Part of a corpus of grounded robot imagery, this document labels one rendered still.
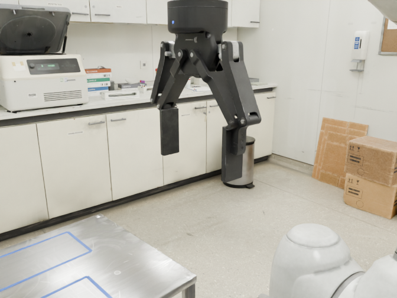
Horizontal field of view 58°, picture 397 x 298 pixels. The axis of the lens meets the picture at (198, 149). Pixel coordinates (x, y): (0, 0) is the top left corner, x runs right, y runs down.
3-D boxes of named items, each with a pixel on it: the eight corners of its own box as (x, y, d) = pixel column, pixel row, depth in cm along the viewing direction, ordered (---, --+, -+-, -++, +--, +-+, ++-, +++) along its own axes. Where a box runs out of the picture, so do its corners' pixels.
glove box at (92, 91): (84, 97, 301) (83, 88, 299) (77, 95, 310) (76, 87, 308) (108, 94, 317) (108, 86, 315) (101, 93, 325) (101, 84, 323)
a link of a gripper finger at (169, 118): (162, 110, 52) (159, 109, 52) (163, 156, 54) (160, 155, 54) (178, 108, 53) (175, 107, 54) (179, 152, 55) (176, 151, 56)
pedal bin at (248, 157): (241, 193, 331) (243, 145, 318) (214, 181, 359) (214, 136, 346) (263, 184, 350) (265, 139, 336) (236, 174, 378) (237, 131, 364)
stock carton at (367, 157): (408, 178, 290) (415, 145, 282) (390, 187, 273) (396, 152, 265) (362, 165, 321) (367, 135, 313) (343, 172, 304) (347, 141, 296)
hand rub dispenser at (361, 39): (360, 62, 305) (364, 30, 298) (347, 62, 313) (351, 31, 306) (367, 62, 313) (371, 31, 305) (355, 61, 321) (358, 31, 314)
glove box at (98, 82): (84, 88, 301) (83, 78, 298) (79, 86, 310) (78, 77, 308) (110, 86, 314) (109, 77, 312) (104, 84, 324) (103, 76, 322)
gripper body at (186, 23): (244, -1, 43) (241, 77, 45) (199, 4, 49) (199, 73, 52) (195, -6, 38) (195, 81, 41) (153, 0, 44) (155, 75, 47)
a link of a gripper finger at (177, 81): (184, 55, 44) (179, 47, 45) (155, 112, 52) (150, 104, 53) (208, 54, 47) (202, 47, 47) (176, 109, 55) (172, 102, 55)
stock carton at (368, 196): (404, 208, 301) (410, 177, 293) (390, 220, 281) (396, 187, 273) (357, 193, 330) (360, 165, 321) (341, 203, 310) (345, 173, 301)
